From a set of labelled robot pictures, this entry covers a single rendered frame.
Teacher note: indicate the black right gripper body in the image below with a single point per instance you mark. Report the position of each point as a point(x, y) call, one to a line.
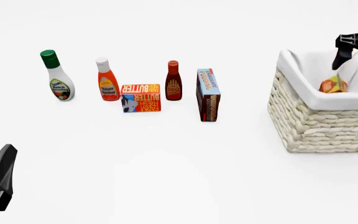
point(353, 40)

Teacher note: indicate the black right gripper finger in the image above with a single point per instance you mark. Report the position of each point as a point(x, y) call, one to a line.
point(342, 58)

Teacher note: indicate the orange juice carton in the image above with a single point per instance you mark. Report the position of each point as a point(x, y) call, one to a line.
point(332, 86)

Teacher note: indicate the white wicker basket with liner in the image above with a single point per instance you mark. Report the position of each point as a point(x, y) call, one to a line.
point(315, 123)

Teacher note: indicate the ranch dressing bottle green cap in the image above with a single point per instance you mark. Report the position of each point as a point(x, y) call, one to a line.
point(60, 84)

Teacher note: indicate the tomato ketchup bottle white cap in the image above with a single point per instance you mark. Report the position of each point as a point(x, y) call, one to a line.
point(108, 86)

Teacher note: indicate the chocolate pudding box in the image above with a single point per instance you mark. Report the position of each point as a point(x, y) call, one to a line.
point(208, 98)

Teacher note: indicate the red butter box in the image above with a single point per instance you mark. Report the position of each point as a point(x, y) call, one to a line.
point(141, 100)

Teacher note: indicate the dark red BBQ sauce bottle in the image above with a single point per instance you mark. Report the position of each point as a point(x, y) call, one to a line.
point(173, 86)

